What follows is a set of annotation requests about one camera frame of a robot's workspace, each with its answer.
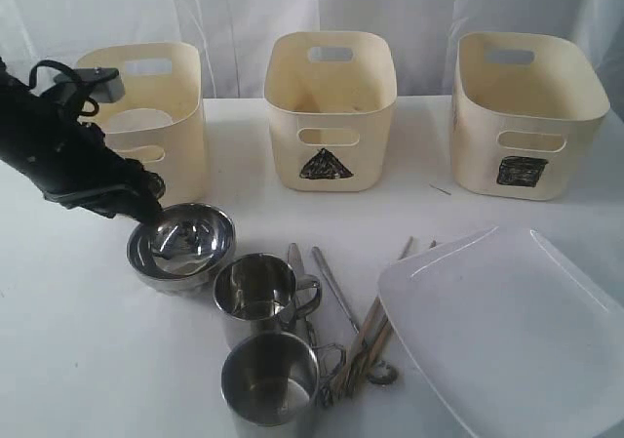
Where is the steel table knife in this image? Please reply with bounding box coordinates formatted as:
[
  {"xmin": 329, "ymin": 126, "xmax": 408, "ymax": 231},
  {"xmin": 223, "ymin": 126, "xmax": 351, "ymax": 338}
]
[{"xmin": 287, "ymin": 242, "xmax": 332, "ymax": 408}]

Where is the white curtain backdrop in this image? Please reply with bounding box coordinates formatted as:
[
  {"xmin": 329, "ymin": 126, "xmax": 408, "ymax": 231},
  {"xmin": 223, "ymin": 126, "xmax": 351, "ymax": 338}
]
[{"xmin": 1, "ymin": 0, "xmax": 623, "ymax": 110}]

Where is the steel long spoon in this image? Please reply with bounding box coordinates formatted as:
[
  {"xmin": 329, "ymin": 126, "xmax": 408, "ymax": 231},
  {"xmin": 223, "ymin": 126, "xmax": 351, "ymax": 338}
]
[{"xmin": 311, "ymin": 246, "xmax": 399, "ymax": 386}]

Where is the cream bin with circle mark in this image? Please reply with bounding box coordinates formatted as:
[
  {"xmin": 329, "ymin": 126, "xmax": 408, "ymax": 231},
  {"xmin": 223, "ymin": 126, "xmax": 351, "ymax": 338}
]
[{"xmin": 76, "ymin": 42, "xmax": 209, "ymax": 207}]

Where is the cream bin with square mark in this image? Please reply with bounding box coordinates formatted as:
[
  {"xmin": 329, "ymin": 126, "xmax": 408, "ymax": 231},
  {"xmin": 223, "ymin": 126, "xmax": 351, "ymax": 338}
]
[{"xmin": 449, "ymin": 32, "xmax": 610, "ymax": 201}]

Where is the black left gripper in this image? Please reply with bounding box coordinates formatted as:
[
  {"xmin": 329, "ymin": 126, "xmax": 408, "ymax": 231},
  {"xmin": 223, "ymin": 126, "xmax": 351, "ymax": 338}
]
[{"xmin": 43, "ymin": 130, "xmax": 167, "ymax": 229}]

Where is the steel fork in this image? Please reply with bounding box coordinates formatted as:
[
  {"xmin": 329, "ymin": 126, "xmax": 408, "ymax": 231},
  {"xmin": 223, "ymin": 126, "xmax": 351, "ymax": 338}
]
[{"xmin": 319, "ymin": 299, "xmax": 399, "ymax": 409}]

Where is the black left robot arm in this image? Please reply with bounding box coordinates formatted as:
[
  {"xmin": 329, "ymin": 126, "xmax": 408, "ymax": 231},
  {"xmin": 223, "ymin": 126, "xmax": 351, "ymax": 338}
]
[{"xmin": 1, "ymin": 60, "xmax": 166, "ymax": 225}]

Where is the cream bin with triangle mark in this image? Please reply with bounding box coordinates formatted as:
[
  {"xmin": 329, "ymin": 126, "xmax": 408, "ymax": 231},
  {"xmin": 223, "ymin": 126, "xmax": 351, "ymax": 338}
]
[{"xmin": 264, "ymin": 31, "xmax": 398, "ymax": 192}]

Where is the white square plate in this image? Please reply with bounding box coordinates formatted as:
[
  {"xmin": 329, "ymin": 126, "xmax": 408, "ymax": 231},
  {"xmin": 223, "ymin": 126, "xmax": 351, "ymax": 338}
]
[{"xmin": 378, "ymin": 226, "xmax": 623, "ymax": 437}]

